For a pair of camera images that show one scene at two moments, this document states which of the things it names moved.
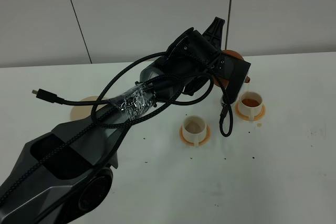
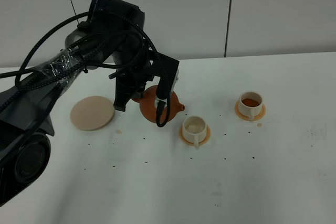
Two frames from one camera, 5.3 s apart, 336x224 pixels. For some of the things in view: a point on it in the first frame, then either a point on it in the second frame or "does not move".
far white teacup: x=250 y=104 does not move
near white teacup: x=194 y=129 does not move
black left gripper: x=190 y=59 to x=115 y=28
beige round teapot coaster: x=80 y=112 does not move
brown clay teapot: x=221 y=83 to x=148 y=107
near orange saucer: x=208 y=133 does not move
